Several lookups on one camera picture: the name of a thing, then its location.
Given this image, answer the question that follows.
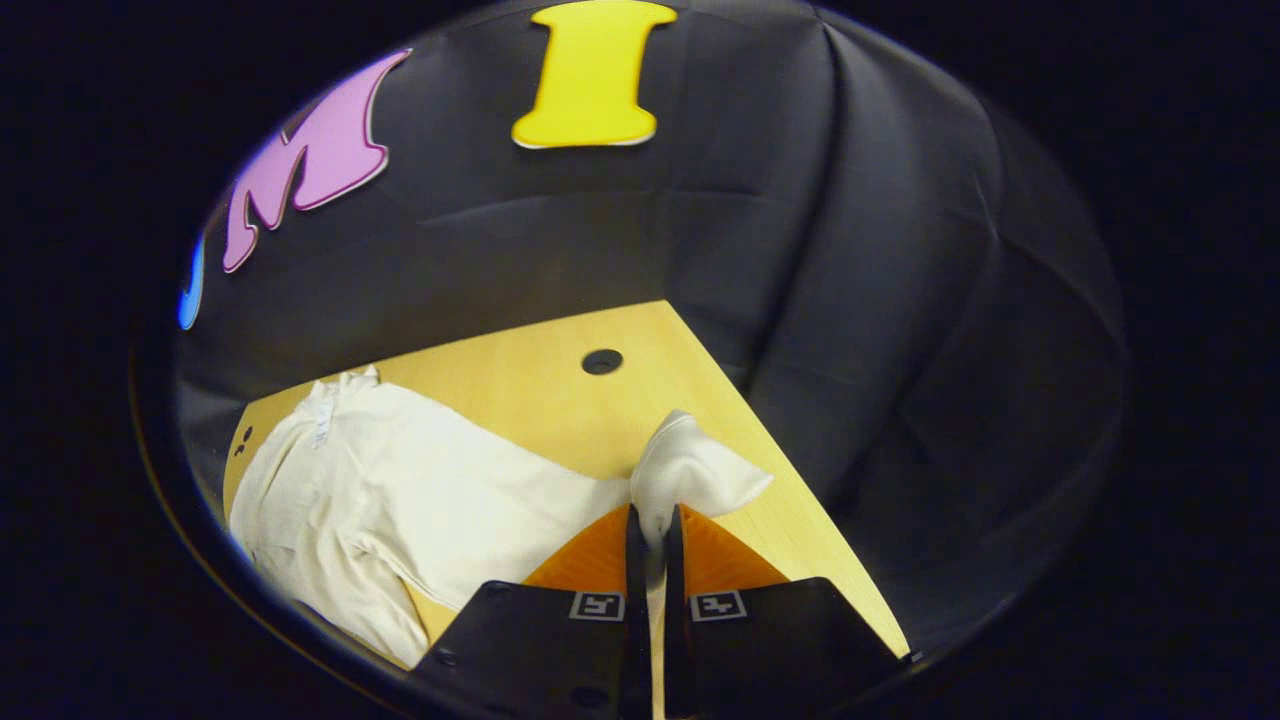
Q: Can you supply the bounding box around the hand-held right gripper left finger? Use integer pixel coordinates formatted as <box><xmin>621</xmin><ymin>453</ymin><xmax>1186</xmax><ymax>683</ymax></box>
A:
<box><xmin>412</xmin><ymin>503</ymin><xmax>653</xmax><ymax>720</ymax></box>

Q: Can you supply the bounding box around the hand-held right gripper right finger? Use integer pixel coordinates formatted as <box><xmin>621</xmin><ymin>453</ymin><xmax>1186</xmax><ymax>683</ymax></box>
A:
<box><xmin>662</xmin><ymin>503</ymin><xmax>906</xmax><ymax>720</ymax></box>

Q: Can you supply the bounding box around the white sweatshirt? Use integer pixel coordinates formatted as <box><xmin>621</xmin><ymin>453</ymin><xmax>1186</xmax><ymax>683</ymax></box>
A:
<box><xmin>228</xmin><ymin>365</ymin><xmax>774</xmax><ymax>669</ymax></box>

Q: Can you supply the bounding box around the black backdrop cloth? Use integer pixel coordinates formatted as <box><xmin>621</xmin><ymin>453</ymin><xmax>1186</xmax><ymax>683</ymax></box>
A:
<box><xmin>175</xmin><ymin>0</ymin><xmax>1131</xmax><ymax>661</ymax></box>

